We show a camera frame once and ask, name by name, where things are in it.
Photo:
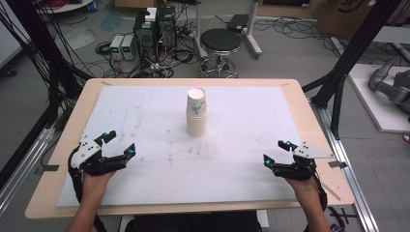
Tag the black tape strip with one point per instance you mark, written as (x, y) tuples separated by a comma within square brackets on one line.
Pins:
[(337, 164), (50, 168)]

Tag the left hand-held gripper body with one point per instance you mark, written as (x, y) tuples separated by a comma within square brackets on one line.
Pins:
[(86, 151)]

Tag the person's dark clothing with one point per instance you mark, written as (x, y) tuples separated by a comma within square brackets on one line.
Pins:
[(193, 222)]

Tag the aluminium rail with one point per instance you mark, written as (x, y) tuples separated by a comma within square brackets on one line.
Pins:
[(348, 174), (22, 170)]

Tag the black round stool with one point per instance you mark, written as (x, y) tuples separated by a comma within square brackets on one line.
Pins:
[(220, 40)]

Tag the black computer tower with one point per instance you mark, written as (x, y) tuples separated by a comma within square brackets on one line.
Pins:
[(145, 38), (167, 29)]

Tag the thin wooden stick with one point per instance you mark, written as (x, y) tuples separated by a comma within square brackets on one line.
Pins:
[(329, 190)]

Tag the white board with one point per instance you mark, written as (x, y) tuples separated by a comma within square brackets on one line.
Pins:
[(8, 35)]

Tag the small cardboard box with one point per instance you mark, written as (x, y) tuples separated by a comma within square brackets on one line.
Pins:
[(135, 3)]

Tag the stack of paper cups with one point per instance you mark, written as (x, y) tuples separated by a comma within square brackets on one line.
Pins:
[(196, 112)]

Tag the small white device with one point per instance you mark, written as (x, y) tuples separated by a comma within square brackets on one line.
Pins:
[(151, 14)]

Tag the person's left hand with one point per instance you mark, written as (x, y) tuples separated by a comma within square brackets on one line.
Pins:
[(96, 185)]

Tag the white round table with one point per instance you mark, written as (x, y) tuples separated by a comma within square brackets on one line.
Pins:
[(71, 7)]

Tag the large cardboard box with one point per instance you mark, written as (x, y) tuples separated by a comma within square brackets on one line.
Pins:
[(345, 16)]

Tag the grey power supply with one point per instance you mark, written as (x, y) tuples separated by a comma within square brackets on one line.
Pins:
[(128, 47), (116, 46)]

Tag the white platform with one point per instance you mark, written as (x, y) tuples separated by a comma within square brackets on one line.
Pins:
[(377, 109)]

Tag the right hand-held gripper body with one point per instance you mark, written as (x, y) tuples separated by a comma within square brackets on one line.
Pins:
[(306, 151)]

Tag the white stand leg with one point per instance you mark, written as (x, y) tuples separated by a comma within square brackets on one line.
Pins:
[(253, 32), (198, 25)]

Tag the white foam mat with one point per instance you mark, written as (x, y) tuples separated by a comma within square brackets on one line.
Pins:
[(206, 167)]

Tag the person's right hand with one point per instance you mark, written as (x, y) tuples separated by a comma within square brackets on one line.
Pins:
[(306, 190)]

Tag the blue tape roll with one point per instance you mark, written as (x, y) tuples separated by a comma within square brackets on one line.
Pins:
[(92, 6)]

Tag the black flat device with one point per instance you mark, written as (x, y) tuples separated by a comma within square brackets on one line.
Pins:
[(238, 22)]

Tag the black metal frame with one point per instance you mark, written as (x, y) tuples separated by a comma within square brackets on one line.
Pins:
[(42, 48), (351, 51)]

